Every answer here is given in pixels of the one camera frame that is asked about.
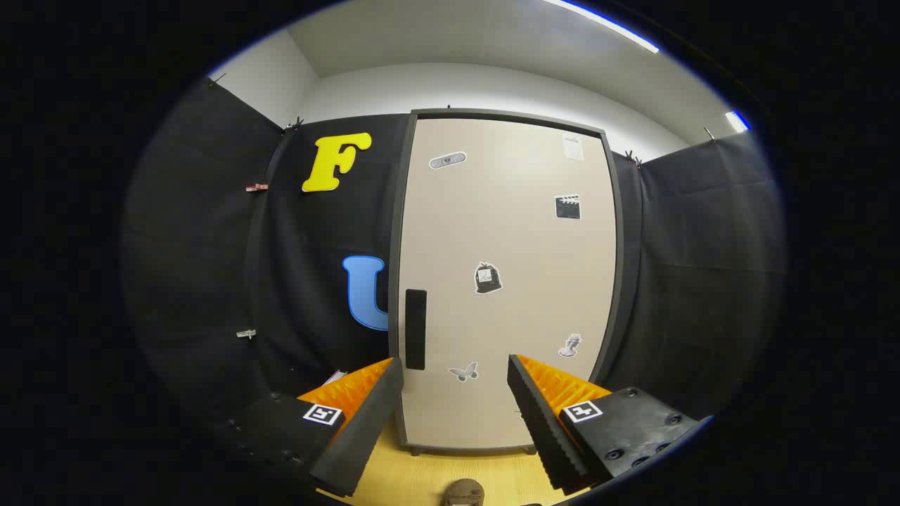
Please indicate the grey shoe cabinet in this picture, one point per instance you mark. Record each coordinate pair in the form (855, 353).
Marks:
(399, 211)

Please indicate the long ceiling light strip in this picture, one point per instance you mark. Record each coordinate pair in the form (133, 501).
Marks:
(605, 24)

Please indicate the black backdrop cloth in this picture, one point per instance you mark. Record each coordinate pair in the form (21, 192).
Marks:
(197, 246)

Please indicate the short ceiling light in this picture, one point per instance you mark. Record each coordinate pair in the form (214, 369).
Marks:
(737, 121)

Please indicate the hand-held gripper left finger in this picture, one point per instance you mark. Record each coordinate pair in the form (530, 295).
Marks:
(365, 429)

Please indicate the brown fuzzy shoe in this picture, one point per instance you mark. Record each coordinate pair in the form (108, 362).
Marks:
(463, 493)

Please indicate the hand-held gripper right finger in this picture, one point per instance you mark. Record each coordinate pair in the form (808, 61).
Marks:
(541, 429)

